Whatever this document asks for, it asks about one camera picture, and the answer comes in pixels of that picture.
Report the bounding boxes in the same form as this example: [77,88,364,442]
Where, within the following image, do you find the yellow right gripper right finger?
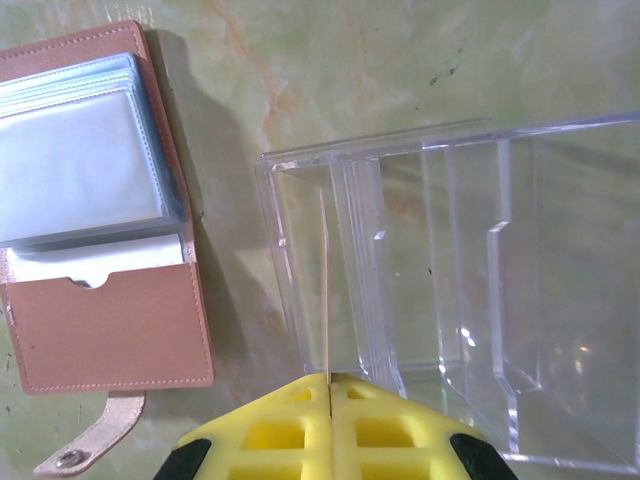
[329,372,521,480]

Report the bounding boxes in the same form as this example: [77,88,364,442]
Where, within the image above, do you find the blue and yellow sponge pack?
[254,110,640,472]

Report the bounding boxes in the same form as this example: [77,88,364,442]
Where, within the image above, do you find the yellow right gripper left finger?
[154,372,335,480]

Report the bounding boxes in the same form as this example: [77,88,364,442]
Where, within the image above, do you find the yellow credit card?
[317,188,332,387]

